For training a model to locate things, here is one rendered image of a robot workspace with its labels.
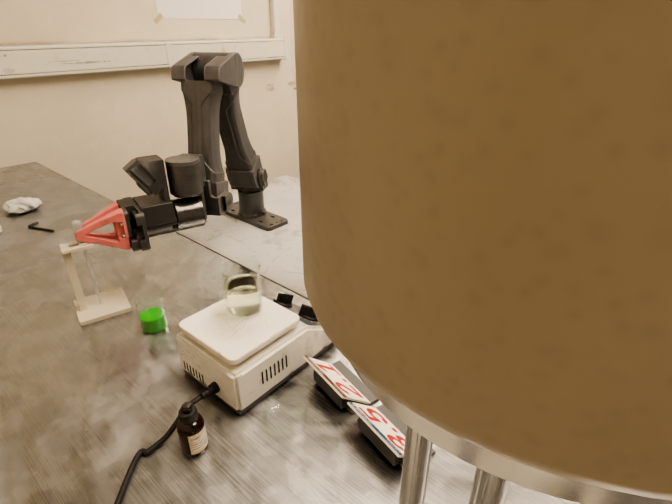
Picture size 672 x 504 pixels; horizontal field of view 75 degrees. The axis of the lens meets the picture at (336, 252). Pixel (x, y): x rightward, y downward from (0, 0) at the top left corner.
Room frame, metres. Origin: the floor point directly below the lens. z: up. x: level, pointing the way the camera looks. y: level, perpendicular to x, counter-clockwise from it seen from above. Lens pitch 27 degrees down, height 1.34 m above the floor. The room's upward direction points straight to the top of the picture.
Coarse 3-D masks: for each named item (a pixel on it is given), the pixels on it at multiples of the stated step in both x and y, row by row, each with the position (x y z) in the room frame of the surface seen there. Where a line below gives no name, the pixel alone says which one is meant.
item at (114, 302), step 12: (72, 264) 0.62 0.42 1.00; (72, 276) 0.62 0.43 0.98; (120, 288) 0.69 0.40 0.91; (84, 300) 0.62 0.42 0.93; (96, 300) 0.65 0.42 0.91; (108, 300) 0.65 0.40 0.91; (120, 300) 0.65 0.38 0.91; (84, 312) 0.61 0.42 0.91; (96, 312) 0.61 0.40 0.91; (108, 312) 0.61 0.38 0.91; (120, 312) 0.62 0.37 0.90; (84, 324) 0.59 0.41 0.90
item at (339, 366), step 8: (336, 368) 0.48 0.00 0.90; (344, 368) 0.48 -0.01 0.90; (320, 376) 0.45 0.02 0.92; (344, 376) 0.47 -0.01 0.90; (352, 376) 0.47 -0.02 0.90; (320, 384) 0.45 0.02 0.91; (328, 384) 0.43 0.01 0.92; (352, 384) 0.45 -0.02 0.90; (360, 384) 0.45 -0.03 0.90; (328, 392) 0.43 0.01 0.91; (336, 392) 0.40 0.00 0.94; (360, 392) 0.44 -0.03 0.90; (368, 392) 0.44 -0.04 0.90; (336, 400) 0.42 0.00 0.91; (344, 400) 0.41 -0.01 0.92; (352, 400) 0.40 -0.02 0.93; (360, 400) 0.41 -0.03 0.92; (368, 400) 0.42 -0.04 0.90; (376, 400) 0.42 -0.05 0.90
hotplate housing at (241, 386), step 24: (288, 336) 0.47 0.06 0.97; (312, 336) 0.50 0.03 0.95; (192, 360) 0.45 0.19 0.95; (216, 360) 0.42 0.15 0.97; (264, 360) 0.43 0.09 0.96; (288, 360) 0.46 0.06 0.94; (216, 384) 0.42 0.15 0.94; (240, 384) 0.40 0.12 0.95; (264, 384) 0.43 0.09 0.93; (240, 408) 0.40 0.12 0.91
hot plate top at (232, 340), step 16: (224, 304) 0.52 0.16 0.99; (272, 304) 0.52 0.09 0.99; (192, 320) 0.48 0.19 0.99; (208, 320) 0.48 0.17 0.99; (224, 320) 0.48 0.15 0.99; (240, 320) 0.48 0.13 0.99; (256, 320) 0.48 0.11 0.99; (272, 320) 0.48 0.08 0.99; (288, 320) 0.48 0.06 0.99; (192, 336) 0.45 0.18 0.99; (208, 336) 0.45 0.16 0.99; (224, 336) 0.45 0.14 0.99; (240, 336) 0.45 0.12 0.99; (256, 336) 0.45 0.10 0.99; (272, 336) 0.45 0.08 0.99; (224, 352) 0.42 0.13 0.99; (240, 352) 0.42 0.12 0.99
